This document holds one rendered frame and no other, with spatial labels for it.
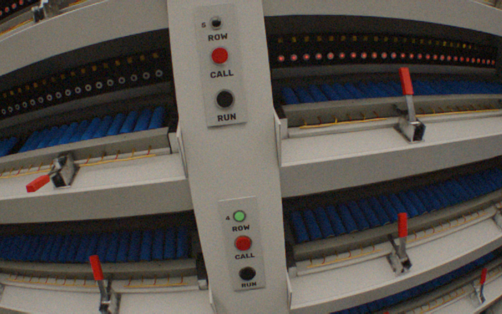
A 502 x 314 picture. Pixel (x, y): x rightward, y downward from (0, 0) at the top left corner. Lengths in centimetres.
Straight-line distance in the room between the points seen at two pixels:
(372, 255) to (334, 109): 23
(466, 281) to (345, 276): 37
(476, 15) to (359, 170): 30
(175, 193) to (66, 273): 27
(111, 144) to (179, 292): 23
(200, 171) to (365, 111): 23
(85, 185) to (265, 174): 20
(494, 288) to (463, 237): 28
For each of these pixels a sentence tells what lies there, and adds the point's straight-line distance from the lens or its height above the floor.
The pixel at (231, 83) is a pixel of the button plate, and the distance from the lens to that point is 30.
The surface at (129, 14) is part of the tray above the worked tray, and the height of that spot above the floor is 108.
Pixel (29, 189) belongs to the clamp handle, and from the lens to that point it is 32.
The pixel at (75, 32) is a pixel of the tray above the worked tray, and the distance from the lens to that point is 35.
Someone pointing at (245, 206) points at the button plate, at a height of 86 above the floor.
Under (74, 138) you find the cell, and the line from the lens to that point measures 44.
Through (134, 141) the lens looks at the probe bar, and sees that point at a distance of 36.
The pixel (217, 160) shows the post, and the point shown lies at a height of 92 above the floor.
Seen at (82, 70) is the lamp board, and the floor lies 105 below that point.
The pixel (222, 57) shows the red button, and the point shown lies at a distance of 29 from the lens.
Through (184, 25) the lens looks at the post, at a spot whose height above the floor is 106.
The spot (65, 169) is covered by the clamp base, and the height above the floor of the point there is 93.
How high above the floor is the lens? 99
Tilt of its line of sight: 14 degrees down
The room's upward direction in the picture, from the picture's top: 6 degrees counter-clockwise
